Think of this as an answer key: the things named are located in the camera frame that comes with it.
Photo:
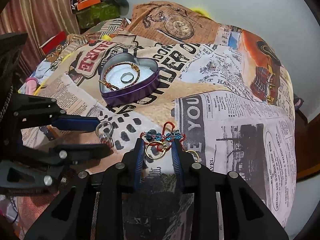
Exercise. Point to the green patterned bag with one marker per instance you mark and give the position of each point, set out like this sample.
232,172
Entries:
97,13

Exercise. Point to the newspaper print bed quilt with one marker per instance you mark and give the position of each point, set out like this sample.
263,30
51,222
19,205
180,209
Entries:
222,92

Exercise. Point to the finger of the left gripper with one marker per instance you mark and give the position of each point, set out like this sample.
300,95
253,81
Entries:
81,152
76,123

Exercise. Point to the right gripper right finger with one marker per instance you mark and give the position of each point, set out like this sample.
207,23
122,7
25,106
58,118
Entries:
244,215

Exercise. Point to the red white box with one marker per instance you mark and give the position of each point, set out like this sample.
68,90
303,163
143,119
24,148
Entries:
51,44

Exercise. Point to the yellow pillow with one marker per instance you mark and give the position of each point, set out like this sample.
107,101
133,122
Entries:
201,11

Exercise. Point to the orange box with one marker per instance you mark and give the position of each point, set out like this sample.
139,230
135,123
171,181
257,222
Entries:
86,3

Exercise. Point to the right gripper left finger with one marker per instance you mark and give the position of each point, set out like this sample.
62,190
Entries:
89,197

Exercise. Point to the striped brown curtain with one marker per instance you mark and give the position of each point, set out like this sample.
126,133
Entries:
41,20

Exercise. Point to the purple heart-shaped tin box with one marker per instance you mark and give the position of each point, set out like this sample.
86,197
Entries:
125,78

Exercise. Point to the gold hoop earring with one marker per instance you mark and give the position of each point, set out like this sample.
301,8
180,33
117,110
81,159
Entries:
195,155
156,150

